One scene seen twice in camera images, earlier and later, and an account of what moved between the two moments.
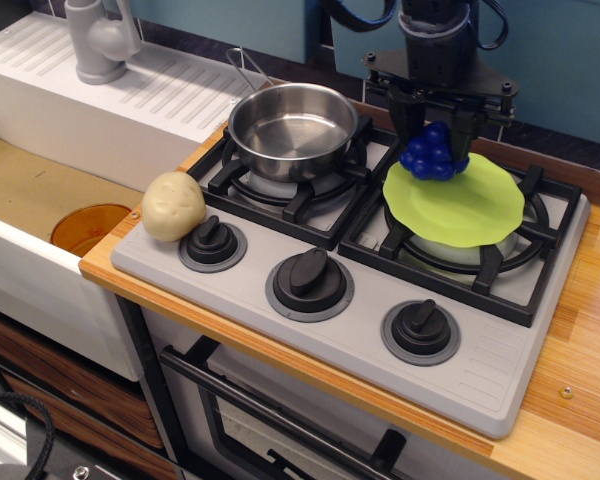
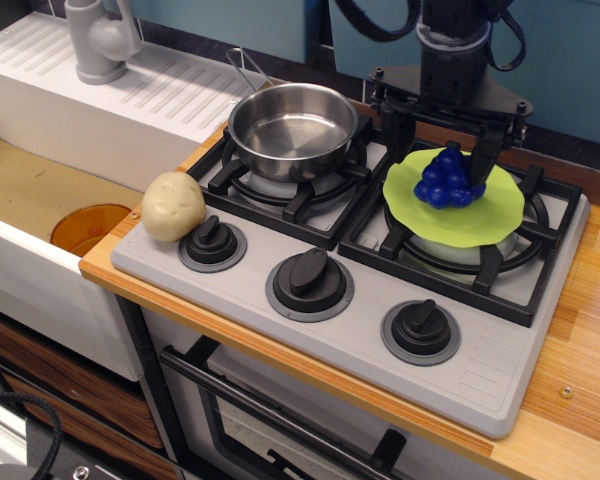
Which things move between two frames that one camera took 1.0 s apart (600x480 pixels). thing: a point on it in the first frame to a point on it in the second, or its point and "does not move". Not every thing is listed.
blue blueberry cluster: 429,155 to 447,181
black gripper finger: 462,128 to 488,146
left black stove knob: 213,248 does not move
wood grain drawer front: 92,404 does not move
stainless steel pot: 291,132 does not move
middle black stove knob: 309,286 does not move
